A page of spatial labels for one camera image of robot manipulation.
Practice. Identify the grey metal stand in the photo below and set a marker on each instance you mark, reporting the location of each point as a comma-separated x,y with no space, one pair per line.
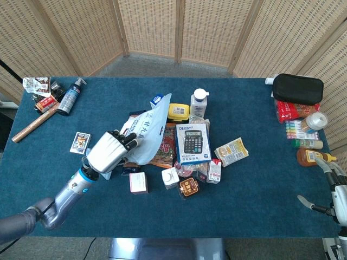
334,247

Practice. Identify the dark blue snack packet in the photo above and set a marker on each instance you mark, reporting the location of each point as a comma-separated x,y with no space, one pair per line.
130,170

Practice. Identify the white pink square box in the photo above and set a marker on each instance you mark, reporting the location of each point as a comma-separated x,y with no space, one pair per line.
138,182

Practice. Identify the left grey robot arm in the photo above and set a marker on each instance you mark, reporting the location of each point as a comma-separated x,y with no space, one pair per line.
67,192

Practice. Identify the coloured highlighter set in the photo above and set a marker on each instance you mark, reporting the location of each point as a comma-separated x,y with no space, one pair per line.
294,130

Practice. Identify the black crumpled packet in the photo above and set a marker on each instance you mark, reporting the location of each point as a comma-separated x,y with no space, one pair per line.
57,90

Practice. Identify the white blue plastic bag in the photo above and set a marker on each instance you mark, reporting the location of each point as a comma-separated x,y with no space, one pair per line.
151,122

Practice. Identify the yellow lidded container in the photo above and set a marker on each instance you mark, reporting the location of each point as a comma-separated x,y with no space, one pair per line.
178,111

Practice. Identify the dark brown hexagonal box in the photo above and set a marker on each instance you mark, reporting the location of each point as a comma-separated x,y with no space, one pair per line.
188,188

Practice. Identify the blue calculator box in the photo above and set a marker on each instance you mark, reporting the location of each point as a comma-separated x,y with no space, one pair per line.
193,143

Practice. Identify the clear round red pack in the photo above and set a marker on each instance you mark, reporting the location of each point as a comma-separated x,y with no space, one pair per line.
187,170

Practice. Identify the clear wrapped biscuit pack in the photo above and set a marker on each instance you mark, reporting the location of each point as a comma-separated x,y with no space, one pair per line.
200,120

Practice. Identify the blue felt table cover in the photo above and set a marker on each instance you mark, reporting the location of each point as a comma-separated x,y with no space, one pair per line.
244,195

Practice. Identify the snack wrappers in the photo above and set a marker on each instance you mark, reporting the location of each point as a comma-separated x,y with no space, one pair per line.
36,85

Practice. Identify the playing card box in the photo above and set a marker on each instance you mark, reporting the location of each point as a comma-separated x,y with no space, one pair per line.
80,143

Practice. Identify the dark blue pump bottle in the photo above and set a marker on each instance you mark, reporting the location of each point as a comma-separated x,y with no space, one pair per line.
69,98

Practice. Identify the red snack box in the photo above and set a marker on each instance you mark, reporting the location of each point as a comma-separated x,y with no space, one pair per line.
46,104

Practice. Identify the woven bamboo folding screen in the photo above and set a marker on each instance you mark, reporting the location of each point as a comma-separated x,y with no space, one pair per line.
211,29

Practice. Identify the red snack bag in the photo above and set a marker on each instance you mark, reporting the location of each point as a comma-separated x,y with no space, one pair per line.
288,111

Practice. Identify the brown paper roll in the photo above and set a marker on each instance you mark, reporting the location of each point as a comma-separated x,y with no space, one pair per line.
35,123

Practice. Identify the blue white small carton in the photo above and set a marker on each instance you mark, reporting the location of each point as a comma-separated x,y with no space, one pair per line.
155,100

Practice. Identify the black bar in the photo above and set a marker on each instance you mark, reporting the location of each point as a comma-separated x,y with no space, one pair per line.
11,71

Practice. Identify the white tube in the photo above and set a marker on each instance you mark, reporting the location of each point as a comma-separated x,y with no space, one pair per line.
269,80

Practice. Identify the small white drink carton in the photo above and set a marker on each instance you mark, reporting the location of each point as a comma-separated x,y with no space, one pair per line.
214,171

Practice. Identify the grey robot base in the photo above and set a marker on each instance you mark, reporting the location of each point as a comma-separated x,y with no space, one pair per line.
168,249

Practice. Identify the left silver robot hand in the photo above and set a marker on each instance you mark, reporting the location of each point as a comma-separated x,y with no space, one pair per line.
107,151

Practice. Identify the red patterned snack packet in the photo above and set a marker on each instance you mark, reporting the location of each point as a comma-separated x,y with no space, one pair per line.
166,143

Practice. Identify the yellow snack packets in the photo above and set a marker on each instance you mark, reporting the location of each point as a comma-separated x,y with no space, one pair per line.
231,151

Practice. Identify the light blue tissue pack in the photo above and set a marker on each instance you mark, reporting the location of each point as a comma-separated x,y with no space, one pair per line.
107,175

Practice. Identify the white cube box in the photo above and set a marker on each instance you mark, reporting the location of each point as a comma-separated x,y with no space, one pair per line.
170,177

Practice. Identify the green capped spice bottle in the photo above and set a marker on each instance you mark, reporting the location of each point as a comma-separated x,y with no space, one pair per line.
307,144

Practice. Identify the amber sauce bottle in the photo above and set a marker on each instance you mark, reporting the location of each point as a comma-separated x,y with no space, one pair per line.
309,157

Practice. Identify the black zip pouch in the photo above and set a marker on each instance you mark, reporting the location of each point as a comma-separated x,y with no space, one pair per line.
297,88

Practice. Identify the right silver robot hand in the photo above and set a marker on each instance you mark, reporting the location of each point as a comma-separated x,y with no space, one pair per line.
340,197

